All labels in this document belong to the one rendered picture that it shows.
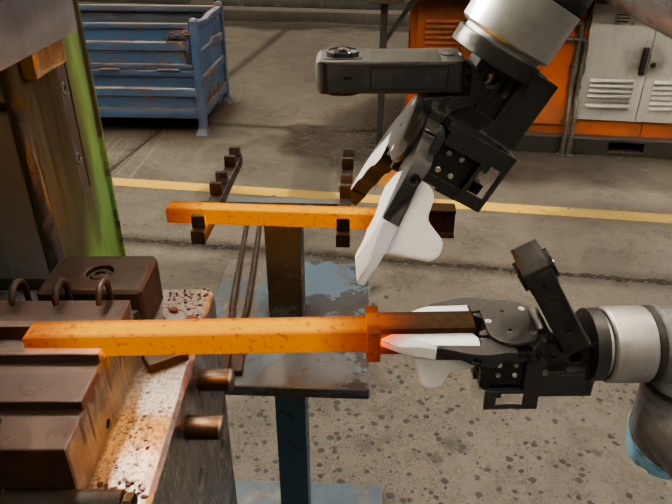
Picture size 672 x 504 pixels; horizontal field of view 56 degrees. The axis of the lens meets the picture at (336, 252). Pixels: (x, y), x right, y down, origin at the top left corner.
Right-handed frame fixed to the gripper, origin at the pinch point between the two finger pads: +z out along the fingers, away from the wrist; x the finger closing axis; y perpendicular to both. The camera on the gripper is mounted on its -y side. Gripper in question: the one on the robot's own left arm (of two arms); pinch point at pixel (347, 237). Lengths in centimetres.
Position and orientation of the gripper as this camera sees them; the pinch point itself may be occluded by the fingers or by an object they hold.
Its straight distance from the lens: 56.3
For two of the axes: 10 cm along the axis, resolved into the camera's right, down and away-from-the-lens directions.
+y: 8.8, 4.2, 2.4
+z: -4.8, 7.6, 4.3
